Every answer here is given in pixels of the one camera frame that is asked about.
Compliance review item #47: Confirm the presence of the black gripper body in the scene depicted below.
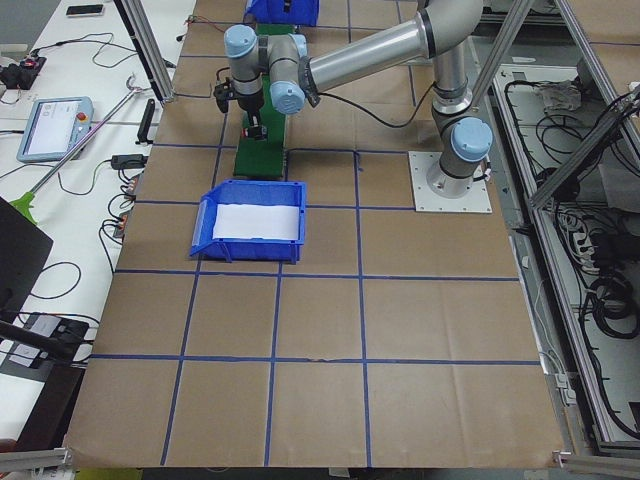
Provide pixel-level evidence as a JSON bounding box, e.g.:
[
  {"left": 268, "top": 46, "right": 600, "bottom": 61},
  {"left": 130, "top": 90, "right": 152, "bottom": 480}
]
[{"left": 236, "top": 90, "right": 262, "bottom": 116}]

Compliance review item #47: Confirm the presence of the red push button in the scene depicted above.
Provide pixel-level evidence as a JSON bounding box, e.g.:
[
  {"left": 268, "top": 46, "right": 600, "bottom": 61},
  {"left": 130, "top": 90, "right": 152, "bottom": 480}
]
[{"left": 242, "top": 125, "right": 268, "bottom": 141}]

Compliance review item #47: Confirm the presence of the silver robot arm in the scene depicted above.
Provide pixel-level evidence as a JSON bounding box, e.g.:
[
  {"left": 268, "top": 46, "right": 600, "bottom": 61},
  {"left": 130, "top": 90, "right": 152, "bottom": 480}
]
[{"left": 214, "top": 1, "right": 491, "bottom": 198}]

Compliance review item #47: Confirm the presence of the green conveyor belt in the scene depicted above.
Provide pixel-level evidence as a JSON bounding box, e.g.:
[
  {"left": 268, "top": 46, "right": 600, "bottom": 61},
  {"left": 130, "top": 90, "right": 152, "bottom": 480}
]
[{"left": 233, "top": 76, "right": 287, "bottom": 180}]

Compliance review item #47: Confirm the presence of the left blue storage bin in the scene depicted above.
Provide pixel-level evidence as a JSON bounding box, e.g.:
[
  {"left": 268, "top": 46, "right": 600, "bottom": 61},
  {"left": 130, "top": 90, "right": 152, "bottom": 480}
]
[{"left": 190, "top": 180, "right": 307, "bottom": 264}]

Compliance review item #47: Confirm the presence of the blue storage bin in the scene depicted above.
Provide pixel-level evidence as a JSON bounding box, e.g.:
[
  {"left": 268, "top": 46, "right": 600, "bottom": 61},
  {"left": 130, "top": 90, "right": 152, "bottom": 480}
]
[
  {"left": 245, "top": 0, "right": 320, "bottom": 26},
  {"left": 190, "top": 180, "right": 307, "bottom": 264}
]

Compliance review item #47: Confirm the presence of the left white foam pad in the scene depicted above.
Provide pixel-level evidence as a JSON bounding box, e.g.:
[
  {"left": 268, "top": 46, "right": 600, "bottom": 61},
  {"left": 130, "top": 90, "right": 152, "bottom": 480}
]
[{"left": 212, "top": 204, "right": 300, "bottom": 240}]

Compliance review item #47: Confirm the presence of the right blue storage bin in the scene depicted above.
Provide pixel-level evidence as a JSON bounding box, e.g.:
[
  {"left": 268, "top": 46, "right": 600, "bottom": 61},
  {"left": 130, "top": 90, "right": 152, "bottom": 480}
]
[{"left": 245, "top": 0, "right": 320, "bottom": 26}]

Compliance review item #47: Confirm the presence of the black power adapter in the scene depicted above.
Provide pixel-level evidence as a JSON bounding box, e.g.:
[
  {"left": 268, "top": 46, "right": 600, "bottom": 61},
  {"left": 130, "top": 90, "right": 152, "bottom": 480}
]
[{"left": 110, "top": 154, "right": 148, "bottom": 170}]

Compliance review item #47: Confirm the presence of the black smartphone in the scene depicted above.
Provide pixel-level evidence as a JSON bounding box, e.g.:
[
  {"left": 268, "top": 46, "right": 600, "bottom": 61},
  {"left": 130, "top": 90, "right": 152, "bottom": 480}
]
[{"left": 65, "top": 3, "right": 105, "bottom": 17}]

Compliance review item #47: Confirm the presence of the teach pendant tablet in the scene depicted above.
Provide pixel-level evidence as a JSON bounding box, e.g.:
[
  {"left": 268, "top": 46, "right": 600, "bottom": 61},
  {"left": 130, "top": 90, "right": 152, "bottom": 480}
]
[{"left": 16, "top": 96, "right": 94, "bottom": 163}]

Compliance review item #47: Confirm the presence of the grabber reach tool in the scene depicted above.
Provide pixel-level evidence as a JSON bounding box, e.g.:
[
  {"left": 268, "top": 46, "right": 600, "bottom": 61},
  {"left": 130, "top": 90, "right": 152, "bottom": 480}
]
[{"left": 10, "top": 73, "right": 146, "bottom": 225}]

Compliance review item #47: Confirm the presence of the black monitor corner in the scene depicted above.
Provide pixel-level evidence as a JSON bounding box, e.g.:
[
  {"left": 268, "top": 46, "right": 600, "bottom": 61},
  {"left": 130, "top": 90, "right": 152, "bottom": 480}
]
[{"left": 1, "top": 199, "right": 53, "bottom": 322}]

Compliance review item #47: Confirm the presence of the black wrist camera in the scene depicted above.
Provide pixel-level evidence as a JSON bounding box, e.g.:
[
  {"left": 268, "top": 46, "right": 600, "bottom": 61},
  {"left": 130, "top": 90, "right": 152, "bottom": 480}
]
[{"left": 213, "top": 78, "right": 236, "bottom": 114}]

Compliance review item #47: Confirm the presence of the black handle bar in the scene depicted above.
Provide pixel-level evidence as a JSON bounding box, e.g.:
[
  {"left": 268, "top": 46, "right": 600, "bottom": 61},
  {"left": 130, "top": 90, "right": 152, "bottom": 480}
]
[{"left": 136, "top": 99, "right": 156, "bottom": 145}]

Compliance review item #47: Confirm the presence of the aluminium frame post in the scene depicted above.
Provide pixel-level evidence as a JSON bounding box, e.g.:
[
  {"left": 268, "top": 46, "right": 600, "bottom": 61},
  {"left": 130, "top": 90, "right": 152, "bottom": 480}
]
[{"left": 114, "top": 0, "right": 175, "bottom": 104}]

